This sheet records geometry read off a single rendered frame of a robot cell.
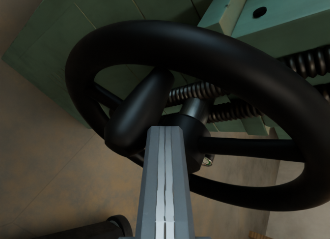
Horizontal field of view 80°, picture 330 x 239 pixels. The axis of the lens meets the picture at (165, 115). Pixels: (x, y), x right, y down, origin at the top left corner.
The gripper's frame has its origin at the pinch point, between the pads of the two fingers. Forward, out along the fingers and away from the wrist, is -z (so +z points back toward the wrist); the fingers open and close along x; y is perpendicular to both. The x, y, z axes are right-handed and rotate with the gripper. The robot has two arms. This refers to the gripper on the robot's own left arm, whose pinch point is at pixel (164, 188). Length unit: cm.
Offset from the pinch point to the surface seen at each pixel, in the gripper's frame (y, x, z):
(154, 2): 1.7, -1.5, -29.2
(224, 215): -196, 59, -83
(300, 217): -284, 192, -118
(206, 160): -33.8, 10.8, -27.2
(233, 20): 2.3, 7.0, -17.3
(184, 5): 1.7, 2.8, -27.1
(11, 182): -60, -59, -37
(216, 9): 3.2, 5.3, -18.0
